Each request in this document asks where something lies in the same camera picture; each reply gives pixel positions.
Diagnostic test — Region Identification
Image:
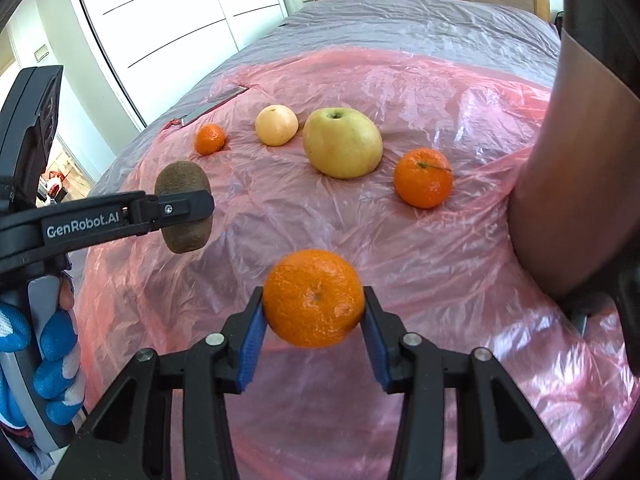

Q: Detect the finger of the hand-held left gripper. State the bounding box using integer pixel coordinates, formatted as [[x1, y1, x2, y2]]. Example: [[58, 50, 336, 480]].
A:
[[130, 188, 216, 234]]

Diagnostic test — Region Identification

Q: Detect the mandarin with green stem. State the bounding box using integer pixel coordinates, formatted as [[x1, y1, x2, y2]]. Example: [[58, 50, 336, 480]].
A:
[[393, 147, 454, 210]]

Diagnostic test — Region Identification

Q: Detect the brown kiwi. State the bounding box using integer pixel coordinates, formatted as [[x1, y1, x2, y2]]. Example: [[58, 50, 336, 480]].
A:
[[154, 160, 213, 255]]

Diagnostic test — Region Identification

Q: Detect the person's left hand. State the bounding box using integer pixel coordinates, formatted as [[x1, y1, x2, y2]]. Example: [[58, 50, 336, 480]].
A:
[[0, 280, 87, 428]]

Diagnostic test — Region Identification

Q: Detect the large yellow apple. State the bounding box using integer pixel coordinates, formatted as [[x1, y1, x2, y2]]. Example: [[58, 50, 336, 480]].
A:
[[303, 107, 384, 180]]

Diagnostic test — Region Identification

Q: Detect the white wardrobe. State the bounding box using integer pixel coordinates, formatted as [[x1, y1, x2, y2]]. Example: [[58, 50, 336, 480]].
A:
[[70, 0, 291, 128]]

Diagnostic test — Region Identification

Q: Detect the pink plastic sheet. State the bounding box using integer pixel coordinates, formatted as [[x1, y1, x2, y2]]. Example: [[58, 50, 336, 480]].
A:
[[72, 42, 640, 480]]

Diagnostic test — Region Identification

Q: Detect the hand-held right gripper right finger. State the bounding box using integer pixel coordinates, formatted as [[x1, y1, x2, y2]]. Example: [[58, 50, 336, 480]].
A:
[[361, 285, 576, 480]]

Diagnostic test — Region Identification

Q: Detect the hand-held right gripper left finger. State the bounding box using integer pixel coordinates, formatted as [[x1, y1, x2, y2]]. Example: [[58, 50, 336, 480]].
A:
[[52, 286, 268, 480]]

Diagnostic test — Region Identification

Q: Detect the pale yellow orange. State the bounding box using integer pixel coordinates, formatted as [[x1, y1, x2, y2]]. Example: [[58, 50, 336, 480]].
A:
[[255, 104, 300, 147]]

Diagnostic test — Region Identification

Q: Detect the orange mandarin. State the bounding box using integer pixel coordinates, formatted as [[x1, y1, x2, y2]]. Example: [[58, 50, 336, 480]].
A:
[[263, 249, 367, 350]]

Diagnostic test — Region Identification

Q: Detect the small mandarin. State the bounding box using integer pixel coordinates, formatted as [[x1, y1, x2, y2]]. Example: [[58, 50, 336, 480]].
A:
[[194, 124, 227, 156]]

